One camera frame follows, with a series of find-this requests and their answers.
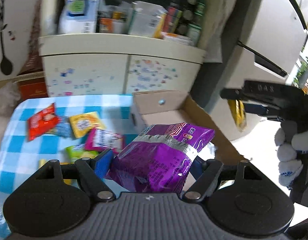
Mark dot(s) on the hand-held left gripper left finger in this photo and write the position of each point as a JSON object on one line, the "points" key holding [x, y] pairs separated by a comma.
{"points": [[104, 161]]}

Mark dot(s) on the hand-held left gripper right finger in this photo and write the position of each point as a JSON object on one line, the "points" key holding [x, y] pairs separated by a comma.
{"points": [[206, 175]]}

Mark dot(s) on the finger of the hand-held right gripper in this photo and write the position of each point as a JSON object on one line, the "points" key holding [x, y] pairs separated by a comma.
{"points": [[232, 93], [255, 108]]}

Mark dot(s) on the yellow striped snack packet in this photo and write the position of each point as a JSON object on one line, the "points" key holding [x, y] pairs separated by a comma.
{"points": [[237, 117]]}

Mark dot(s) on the pink snack packet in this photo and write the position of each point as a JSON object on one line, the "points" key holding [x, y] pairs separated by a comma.
{"points": [[101, 140]]}

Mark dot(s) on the silver foil snack packet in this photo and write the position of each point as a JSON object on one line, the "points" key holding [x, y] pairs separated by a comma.
{"points": [[209, 152]]}

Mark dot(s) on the green snack packet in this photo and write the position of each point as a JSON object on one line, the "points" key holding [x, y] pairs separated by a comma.
{"points": [[76, 152]]}

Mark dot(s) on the purple snack packet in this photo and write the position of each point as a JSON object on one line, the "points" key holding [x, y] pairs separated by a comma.
{"points": [[156, 165]]}

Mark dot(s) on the cardboard box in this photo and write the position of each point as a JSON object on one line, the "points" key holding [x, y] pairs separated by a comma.
{"points": [[166, 116]]}

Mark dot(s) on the red snack packet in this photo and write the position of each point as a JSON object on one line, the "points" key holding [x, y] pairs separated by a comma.
{"points": [[42, 122]]}

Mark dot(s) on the person's right hand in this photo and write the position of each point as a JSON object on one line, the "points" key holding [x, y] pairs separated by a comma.
{"points": [[285, 152]]}

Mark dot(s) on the green potted plant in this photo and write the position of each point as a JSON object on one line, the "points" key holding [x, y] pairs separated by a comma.
{"points": [[305, 70]]}

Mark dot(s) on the light blue snack packet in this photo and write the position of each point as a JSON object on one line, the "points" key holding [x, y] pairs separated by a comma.
{"points": [[64, 128]]}

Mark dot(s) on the stack of flat packets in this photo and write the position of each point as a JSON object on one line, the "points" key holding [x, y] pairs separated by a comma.
{"points": [[176, 38]]}

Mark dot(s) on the blue checked tablecloth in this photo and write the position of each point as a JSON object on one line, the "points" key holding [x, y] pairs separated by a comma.
{"points": [[24, 152]]}

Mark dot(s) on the group of green tins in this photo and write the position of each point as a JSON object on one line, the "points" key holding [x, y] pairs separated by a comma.
{"points": [[195, 20]]}

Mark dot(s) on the cream cabinet with stickers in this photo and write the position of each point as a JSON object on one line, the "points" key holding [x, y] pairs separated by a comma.
{"points": [[94, 67]]}

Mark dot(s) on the row of colourful books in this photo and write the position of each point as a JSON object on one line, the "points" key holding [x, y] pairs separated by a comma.
{"points": [[174, 17]]}

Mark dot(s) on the red gift box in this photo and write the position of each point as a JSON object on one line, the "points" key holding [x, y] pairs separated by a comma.
{"points": [[31, 90]]}

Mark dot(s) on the white cardboard carton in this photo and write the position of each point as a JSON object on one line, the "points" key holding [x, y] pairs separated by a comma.
{"points": [[146, 20]]}

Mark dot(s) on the white plastic bag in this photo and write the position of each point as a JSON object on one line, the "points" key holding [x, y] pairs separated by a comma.
{"points": [[7, 97]]}

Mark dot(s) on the small orange box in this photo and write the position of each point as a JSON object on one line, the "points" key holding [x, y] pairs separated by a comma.
{"points": [[106, 25]]}

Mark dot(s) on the brown dried twig bundle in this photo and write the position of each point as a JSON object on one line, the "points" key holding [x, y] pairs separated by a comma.
{"points": [[35, 42]]}

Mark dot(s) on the white box with green label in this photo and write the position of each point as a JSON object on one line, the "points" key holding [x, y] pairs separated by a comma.
{"points": [[79, 15]]}

